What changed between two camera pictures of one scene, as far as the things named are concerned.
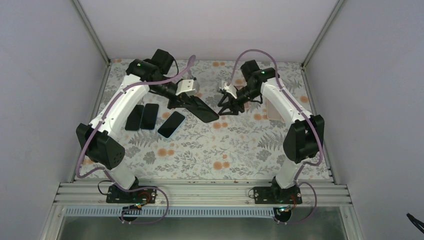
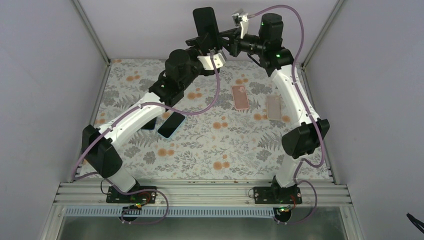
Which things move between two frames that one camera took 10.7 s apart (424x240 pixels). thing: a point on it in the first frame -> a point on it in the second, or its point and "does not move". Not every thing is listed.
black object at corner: (416, 222) does not move
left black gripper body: (180, 100) -> (196, 43)
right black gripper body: (236, 105) -> (236, 49)
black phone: (196, 105) -> (205, 20)
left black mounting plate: (116, 195) does not move
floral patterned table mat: (198, 119) does not move
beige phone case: (272, 113) does not move
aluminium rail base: (203, 199) does not move
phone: (171, 124) does not move
